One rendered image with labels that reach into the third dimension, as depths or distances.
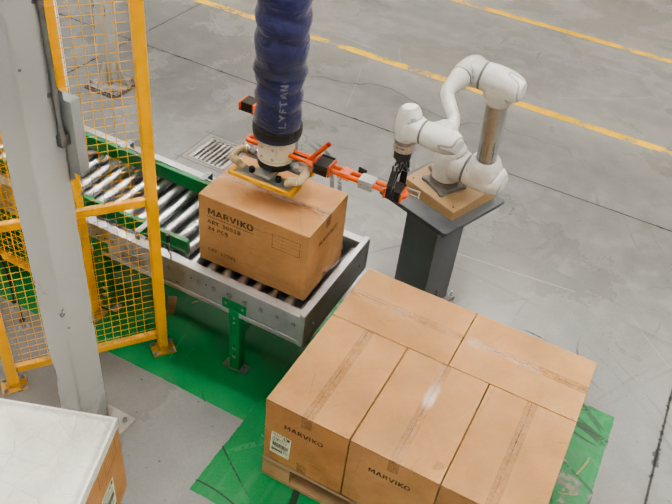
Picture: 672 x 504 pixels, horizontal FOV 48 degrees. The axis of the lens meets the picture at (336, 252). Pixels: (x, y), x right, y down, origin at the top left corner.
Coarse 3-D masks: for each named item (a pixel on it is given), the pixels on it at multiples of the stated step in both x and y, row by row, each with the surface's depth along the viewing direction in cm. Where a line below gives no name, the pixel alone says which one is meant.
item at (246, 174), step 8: (232, 168) 353; (248, 168) 353; (256, 168) 354; (240, 176) 350; (248, 176) 349; (256, 176) 349; (280, 176) 346; (256, 184) 348; (264, 184) 346; (272, 184) 346; (280, 184) 346; (280, 192) 344; (288, 192) 343; (296, 192) 346
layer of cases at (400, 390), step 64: (384, 320) 364; (448, 320) 368; (320, 384) 331; (384, 384) 334; (448, 384) 337; (512, 384) 341; (576, 384) 344; (320, 448) 323; (384, 448) 308; (448, 448) 311; (512, 448) 314
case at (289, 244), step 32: (256, 160) 385; (224, 192) 362; (256, 192) 364; (320, 192) 369; (224, 224) 363; (256, 224) 353; (288, 224) 348; (320, 224) 350; (224, 256) 376; (256, 256) 366; (288, 256) 355; (320, 256) 366; (288, 288) 368
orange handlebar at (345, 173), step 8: (248, 136) 353; (256, 144) 350; (296, 152) 347; (296, 160) 345; (304, 160) 343; (312, 160) 345; (336, 168) 341; (344, 168) 340; (344, 176) 337; (352, 176) 336; (360, 176) 338; (384, 184) 335
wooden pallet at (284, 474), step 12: (264, 456) 348; (264, 468) 354; (276, 468) 349; (288, 468) 344; (288, 480) 350; (300, 480) 353; (312, 480) 340; (300, 492) 351; (312, 492) 349; (324, 492) 350; (336, 492) 336
